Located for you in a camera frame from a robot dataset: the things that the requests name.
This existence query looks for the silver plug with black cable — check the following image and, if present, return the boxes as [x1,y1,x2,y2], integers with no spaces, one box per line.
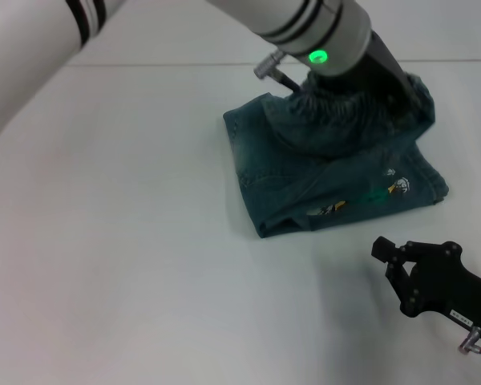
[253,49,306,92]

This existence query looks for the blue denim shorts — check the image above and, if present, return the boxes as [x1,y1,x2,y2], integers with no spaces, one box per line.
[223,71,450,240]

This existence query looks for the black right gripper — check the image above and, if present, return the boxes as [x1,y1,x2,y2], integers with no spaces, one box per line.
[370,236,481,347]

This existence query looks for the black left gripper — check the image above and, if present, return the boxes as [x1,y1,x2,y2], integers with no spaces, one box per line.
[309,30,424,121]

